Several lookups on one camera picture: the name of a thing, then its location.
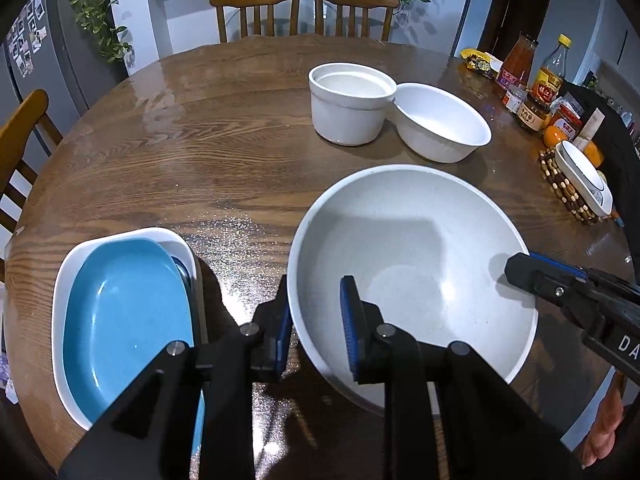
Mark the white ceramic pot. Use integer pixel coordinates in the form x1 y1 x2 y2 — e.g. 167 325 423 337
308 62 398 147

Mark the medium white bowl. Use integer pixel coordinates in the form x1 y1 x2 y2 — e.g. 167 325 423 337
392 82 492 163

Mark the yellow-capped brown bottle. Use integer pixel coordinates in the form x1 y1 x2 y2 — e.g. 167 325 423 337
531 34 572 108

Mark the yellow snack packet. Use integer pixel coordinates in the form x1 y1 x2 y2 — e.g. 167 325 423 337
460 48 503 80

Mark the cluster of fridge photo magnets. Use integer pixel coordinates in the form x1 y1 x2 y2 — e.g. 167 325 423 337
7 0 48 78

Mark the wooden beaded trivet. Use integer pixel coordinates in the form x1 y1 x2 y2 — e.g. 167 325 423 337
537 147 601 225

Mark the small white-label jar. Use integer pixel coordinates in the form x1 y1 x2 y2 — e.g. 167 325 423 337
502 85 528 112

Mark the person's right hand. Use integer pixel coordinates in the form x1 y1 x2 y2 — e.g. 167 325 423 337
579 385 628 467

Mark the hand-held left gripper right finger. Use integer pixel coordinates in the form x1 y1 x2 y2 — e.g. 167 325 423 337
340 275 586 480

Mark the red-label sauce jar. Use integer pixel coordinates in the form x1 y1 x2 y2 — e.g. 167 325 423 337
550 95 586 141

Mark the black box-shaped object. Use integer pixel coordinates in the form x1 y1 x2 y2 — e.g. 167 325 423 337
562 82 640 241

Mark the large grey-white bowl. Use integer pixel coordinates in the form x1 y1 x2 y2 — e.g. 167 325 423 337
287 164 540 417

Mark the brown paste jar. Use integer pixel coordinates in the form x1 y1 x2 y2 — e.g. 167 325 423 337
516 97 549 134

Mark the dark wooden door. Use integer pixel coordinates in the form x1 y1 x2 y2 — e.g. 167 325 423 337
477 0 556 58

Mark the cream squeeze tube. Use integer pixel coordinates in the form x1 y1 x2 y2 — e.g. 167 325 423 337
575 108 606 143

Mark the blue oval dish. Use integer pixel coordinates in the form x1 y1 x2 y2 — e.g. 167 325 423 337
62 238 207 463

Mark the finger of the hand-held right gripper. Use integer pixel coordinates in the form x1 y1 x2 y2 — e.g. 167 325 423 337
529 253 589 282
504 252 602 323

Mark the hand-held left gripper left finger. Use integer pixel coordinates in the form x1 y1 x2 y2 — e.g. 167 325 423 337
60 275 296 480

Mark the grey refrigerator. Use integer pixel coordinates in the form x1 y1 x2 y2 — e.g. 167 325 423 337
0 0 126 161

